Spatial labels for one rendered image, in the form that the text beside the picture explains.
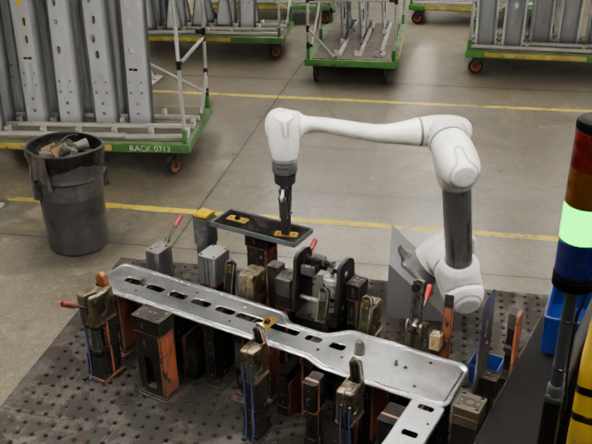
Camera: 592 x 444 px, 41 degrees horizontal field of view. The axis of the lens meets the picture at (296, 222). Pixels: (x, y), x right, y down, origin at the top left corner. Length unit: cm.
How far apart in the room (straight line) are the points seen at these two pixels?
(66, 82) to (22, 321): 266
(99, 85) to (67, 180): 184
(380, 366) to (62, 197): 310
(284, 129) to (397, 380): 90
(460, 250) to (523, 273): 219
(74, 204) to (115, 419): 255
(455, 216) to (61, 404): 152
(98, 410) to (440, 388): 118
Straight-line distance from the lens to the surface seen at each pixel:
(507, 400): 233
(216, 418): 274
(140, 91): 663
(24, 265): 533
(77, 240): 526
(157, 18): 1030
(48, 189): 506
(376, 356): 249
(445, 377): 243
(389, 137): 272
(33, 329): 466
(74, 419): 283
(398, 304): 318
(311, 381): 240
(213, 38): 973
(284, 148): 265
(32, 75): 692
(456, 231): 283
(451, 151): 260
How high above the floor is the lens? 247
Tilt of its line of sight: 26 degrees down
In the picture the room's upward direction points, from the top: 1 degrees counter-clockwise
